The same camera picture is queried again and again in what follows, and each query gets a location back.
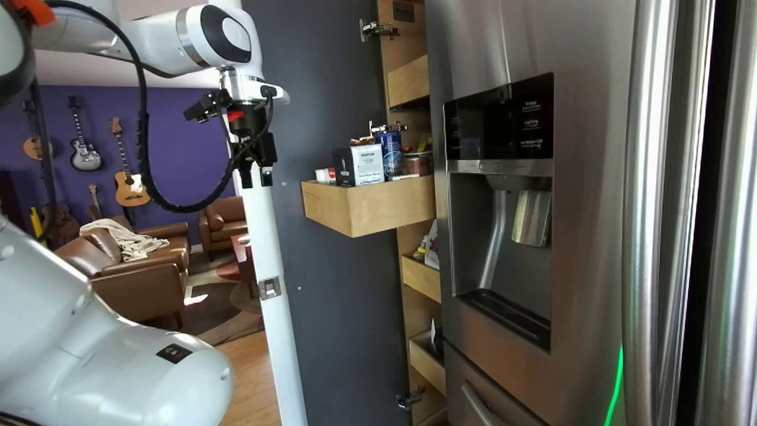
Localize metal door hinge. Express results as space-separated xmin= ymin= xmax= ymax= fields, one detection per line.
xmin=396 ymin=387 xmax=428 ymax=414
xmin=357 ymin=17 xmax=402 ymax=42

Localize small red white jar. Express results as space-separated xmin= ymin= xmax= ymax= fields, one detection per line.
xmin=313 ymin=165 xmax=340 ymax=188

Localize brown jar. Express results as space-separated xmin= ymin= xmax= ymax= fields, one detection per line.
xmin=397 ymin=148 xmax=436 ymax=180

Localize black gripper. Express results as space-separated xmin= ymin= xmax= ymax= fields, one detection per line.
xmin=222 ymin=98 xmax=279 ymax=192

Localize white food box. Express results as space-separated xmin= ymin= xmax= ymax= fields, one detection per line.
xmin=349 ymin=139 xmax=389 ymax=188

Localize small yellow guitar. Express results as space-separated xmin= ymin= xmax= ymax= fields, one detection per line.
xmin=27 ymin=203 xmax=48 ymax=240

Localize fridge water ice dispenser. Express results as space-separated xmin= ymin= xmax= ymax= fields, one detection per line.
xmin=442 ymin=71 xmax=556 ymax=354

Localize pull-out pantry shelves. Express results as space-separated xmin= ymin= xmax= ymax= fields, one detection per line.
xmin=376 ymin=0 xmax=449 ymax=426

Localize acoustic guitar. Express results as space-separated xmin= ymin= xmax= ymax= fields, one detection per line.
xmin=110 ymin=115 xmax=153 ymax=211

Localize stainless steel refrigerator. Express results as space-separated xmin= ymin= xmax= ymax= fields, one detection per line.
xmin=424 ymin=0 xmax=757 ymax=426

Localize brown leather armchair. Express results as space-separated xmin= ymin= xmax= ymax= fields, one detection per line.
xmin=196 ymin=193 xmax=250 ymax=255

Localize dark bottle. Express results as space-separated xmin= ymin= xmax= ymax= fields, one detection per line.
xmin=336 ymin=146 xmax=354 ymax=188

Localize blue can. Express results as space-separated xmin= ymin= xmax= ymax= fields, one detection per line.
xmin=375 ymin=124 xmax=404 ymax=180

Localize round-bodied orange guitar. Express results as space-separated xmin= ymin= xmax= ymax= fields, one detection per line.
xmin=20 ymin=83 xmax=56 ymax=162

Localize dark pantry cabinet door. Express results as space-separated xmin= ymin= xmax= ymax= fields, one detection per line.
xmin=228 ymin=0 xmax=411 ymax=426

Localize low coffee table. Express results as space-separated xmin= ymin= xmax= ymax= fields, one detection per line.
xmin=182 ymin=257 xmax=266 ymax=316

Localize vertical steel fridge door handle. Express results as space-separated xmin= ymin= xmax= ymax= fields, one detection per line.
xmin=694 ymin=0 xmax=757 ymax=426
xmin=623 ymin=0 xmax=699 ymax=426

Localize curved steel freezer drawer handle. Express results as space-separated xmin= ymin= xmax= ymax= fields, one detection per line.
xmin=457 ymin=380 xmax=511 ymax=426

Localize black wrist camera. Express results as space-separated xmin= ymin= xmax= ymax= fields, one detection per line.
xmin=182 ymin=87 xmax=234 ymax=122

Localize wooden pull-out pantry drawer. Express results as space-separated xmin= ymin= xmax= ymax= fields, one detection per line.
xmin=404 ymin=329 xmax=449 ymax=397
xmin=397 ymin=251 xmax=444 ymax=308
xmin=301 ymin=175 xmax=438 ymax=240
xmin=383 ymin=51 xmax=434 ymax=111
xmin=410 ymin=389 xmax=449 ymax=426

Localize cream knitted blanket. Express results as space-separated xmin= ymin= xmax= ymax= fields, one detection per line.
xmin=79 ymin=214 xmax=172 ymax=264

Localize brown leather sofa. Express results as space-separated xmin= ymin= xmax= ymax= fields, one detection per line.
xmin=54 ymin=219 xmax=195 ymax=330

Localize grey electric guitar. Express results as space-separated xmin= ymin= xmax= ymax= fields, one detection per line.
xmin=66 ymin=95 xmax=107 ymax=175

